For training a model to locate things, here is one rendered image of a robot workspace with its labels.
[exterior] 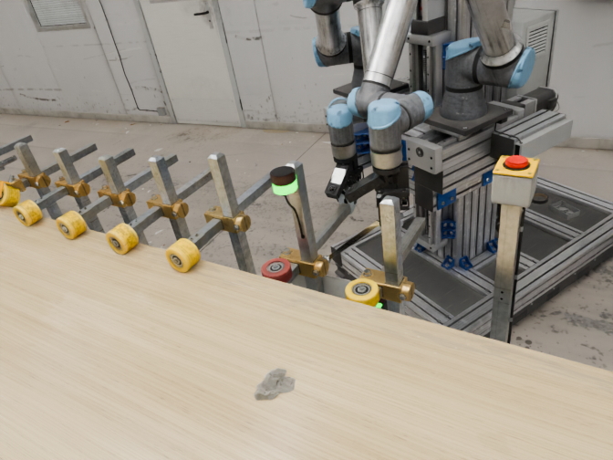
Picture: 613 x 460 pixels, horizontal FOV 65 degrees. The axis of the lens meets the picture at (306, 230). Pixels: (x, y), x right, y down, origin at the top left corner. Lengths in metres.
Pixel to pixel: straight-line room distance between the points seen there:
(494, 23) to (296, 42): 2.96
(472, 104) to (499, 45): 0.24
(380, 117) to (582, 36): 2.70
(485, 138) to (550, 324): 1.01
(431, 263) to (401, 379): 1.41
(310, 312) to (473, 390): 0.39
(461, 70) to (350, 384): 1.03
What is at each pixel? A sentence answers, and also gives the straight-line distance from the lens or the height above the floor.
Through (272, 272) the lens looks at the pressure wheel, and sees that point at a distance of 1.26.
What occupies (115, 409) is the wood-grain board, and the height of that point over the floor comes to 0.90.
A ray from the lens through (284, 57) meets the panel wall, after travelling 4.36.
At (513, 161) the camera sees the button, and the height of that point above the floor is 1.23.
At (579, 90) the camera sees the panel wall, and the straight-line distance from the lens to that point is 3.81.
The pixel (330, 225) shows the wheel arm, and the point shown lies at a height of 0.86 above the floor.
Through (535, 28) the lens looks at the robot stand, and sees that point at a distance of 2.07.
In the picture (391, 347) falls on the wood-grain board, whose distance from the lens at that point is 1.04.
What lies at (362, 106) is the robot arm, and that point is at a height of 1.24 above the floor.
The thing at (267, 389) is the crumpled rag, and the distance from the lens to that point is 1.00.
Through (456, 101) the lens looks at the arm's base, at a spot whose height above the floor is 1.10.
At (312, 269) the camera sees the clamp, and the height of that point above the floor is 0.85.
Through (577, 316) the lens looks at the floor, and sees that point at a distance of 2.49.
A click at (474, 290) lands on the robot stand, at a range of 2.22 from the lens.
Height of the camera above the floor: 1.67
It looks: 33 degrees down
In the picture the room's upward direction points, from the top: 10 degrees counter-clockwise
